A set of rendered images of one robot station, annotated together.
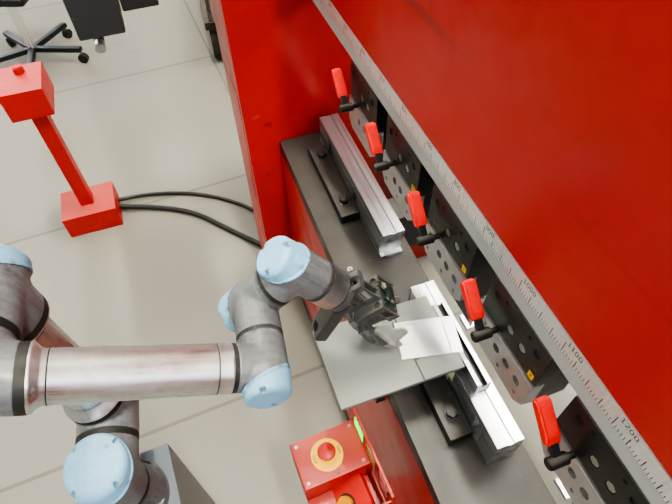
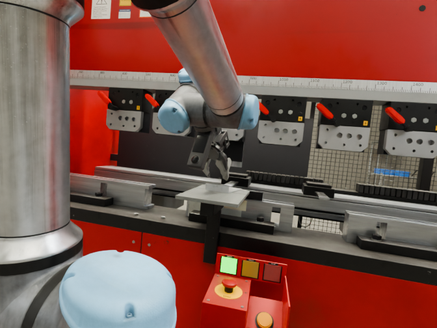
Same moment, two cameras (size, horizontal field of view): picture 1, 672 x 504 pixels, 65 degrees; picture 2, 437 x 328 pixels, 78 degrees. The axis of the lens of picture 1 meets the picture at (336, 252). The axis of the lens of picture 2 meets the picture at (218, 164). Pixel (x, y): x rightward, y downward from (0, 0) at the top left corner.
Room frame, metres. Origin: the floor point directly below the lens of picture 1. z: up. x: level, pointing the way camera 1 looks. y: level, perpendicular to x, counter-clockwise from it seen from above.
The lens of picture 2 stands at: (0.07, 0.64, 1.15)
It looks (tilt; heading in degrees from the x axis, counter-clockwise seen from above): 4 degrees down; 301
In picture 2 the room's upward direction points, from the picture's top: 6 degrees clockwise
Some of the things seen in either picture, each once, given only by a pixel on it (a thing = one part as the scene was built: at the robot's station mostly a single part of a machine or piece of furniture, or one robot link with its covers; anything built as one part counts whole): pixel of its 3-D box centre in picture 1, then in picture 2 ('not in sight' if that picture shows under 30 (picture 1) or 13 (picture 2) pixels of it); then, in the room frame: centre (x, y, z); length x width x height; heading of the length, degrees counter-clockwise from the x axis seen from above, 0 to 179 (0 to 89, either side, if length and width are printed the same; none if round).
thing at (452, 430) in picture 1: (429, 374); (231, 221); (0.50, -0.20, 0.89); 0.30 x 0.05 x 0.03; 18
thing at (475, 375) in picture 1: (459, 344); (235, 192); (0.52, -0.25, 0.99); 0.20 x 0.03 x 0.03; 18
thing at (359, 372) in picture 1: (386, 349); (216, 194); (0.51, -0.10, 1.00); 0.26 x 0.18 x 0.01; 108
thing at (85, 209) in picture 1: (61, 154); not in sight; (1.82, 1.20, 0.42); 0.25 x 0.20 x 0.83; 108
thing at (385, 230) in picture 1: (357, 180); (97, 189); (1.08, -0.07, 0.92); 0.50 x 0.06 x 0.10; 18
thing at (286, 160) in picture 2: not in sight; (206, 150); (0.94, -0.65, 1.12); 1.13 x 0.02 x 0.44; 18
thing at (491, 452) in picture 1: (458, 365); (238, 209); (0.51, -0.26, 0.92); 0.39 x 0.06 x 0.10; 18
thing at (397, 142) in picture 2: not in sight; (409, 130); (0.01, -0.42, 1.26); 0.15 x 0.09 x 0.17; 18
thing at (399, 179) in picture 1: (418, 166); (175, 114); (0.77, -0.17, 1.26); 0.15 x 0.09 x 0.17; 18
